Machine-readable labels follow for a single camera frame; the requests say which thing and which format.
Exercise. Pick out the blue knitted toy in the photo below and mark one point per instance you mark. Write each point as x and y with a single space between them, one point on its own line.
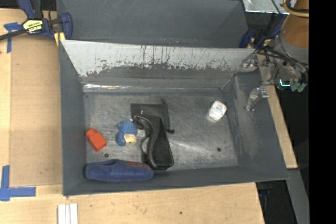
126 129

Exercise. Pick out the small white printed bottle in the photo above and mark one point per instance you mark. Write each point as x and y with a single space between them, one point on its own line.
217 111

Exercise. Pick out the grey metal bin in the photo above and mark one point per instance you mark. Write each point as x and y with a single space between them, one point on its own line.
189 139

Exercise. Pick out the blue fabric slipper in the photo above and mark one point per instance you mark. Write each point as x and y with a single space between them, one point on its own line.
118 171

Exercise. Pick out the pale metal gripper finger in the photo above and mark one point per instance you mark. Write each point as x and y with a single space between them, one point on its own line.
251 62
258 97

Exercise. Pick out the orange-red toy block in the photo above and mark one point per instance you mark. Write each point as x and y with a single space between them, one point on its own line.
95 140

